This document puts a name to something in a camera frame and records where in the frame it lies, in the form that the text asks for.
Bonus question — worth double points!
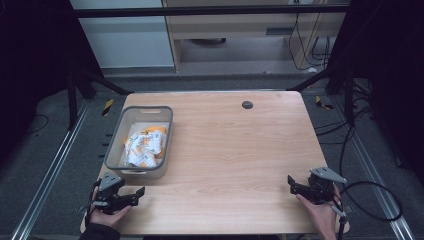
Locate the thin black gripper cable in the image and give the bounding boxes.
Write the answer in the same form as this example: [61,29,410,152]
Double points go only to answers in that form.
[77,179,102,215]

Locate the dark curtain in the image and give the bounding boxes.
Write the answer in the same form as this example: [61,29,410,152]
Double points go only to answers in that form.
[0,0,104,168]
[325,0,424,188]

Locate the grey plug with black cable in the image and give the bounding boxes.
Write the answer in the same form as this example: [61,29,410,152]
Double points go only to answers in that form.
[330,203,350,240]

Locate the person's right hand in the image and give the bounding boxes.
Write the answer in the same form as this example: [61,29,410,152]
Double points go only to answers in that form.
[295,183,344,240]

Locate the black floor cables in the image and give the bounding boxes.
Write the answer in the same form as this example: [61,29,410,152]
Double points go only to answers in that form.
[314,78,378,178]

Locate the light wooden desk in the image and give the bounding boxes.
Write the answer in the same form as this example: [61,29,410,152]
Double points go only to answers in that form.
[161,0,352,73]

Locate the white orange patterned cloth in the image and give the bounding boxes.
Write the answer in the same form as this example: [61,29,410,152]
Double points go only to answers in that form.
[121,125,168,169]

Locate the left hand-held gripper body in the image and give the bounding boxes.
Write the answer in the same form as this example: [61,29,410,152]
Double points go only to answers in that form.
[92,171,132,215]

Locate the person's left hand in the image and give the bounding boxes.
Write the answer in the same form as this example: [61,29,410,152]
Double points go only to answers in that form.
[88,186,133,230]

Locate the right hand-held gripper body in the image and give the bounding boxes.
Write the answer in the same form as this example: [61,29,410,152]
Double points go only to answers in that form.
[305,166,348,205]

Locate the black looped gripper cable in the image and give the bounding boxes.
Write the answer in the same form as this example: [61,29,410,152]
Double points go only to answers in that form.
[339,180,404,223]

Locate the yellow black tape strip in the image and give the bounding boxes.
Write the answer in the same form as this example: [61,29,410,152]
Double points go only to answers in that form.
[314,95,334,111]
[101,98,115,117]

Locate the white cabinet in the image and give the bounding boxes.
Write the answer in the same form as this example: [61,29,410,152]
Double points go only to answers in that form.
[69,0,176,70]

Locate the black hanging desk cables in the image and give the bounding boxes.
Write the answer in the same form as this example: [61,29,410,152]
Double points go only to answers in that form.
[287,13,333,72]

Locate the black horizontal frame bar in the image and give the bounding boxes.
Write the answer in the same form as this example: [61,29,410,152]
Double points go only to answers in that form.
[71,3,352,19]

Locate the aluminium floor rail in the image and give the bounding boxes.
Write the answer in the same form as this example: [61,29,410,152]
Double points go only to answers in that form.
[10,99,92,240]
[329,95,416,240]

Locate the grey plastic bin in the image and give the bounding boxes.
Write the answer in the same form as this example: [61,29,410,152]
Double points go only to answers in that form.
[103,105,174,180]

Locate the black metal stand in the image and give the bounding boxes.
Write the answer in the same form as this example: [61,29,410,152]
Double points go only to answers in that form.
[287,65,356,128]
[65,65,135,132]

